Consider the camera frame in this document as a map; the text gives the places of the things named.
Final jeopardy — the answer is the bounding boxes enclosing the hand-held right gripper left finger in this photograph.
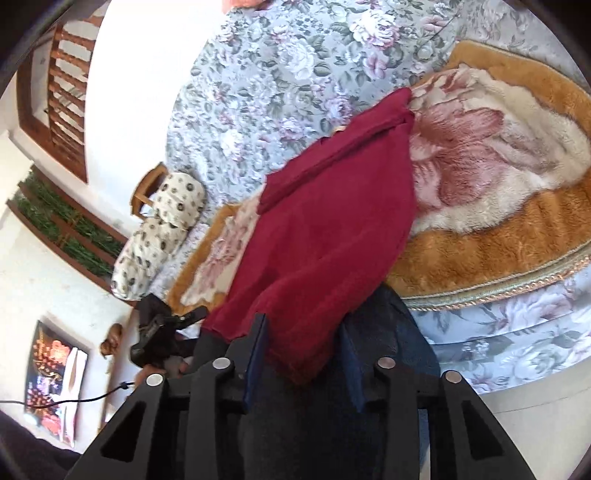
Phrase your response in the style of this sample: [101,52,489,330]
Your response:
[65,313,271,480]

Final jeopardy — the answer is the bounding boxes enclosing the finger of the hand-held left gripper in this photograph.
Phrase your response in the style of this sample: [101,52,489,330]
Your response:
[171,307,208,329]

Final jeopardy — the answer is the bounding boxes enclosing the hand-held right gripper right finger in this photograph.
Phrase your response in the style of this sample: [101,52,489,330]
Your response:
[339,323,532,480]

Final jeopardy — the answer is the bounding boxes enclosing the dark red sweater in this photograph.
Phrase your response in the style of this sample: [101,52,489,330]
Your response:
[201,88,419,386]

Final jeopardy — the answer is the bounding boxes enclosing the person's left hand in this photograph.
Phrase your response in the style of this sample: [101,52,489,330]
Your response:
[134,357,191,384]

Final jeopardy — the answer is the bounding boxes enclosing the blue denim trousers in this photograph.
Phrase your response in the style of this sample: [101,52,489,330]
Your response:
[249,284,441,480]

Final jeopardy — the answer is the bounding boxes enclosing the cream medallion print pillow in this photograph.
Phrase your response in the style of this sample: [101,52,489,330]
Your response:
[111,217,188,301]
[152,172,206,229]

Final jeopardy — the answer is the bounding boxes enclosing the wooden rack with green plants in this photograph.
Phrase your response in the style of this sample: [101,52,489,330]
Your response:
[4,170,130,291]

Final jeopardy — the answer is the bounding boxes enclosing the wooden chair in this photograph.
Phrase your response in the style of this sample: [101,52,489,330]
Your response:
[130,161,168,220]

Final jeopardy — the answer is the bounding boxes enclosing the dark cloth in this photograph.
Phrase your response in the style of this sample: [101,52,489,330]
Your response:
[0,413,84,480]

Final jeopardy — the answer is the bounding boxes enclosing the wooden shuttered window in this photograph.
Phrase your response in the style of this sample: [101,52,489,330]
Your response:
[16,16,105,184]

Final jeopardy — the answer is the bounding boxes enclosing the floral bedsheet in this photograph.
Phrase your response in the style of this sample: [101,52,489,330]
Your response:
[152,0,591,395]

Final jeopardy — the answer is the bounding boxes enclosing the beige floral fleece blanket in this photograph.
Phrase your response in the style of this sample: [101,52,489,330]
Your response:
[166,39,591,312]

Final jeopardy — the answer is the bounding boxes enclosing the pink cloth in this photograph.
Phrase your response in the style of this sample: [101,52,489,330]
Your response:
[221,0,274,11]

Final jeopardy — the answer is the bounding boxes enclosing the wooden wall ornament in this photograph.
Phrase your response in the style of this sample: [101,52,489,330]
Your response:
[100,323,124,358]

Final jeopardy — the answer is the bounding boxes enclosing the black cable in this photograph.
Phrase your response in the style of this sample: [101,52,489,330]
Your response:
[0,381,139,407]

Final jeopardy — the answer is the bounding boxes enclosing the wall poster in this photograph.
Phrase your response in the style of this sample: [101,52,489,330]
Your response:
[23,318,89,448]

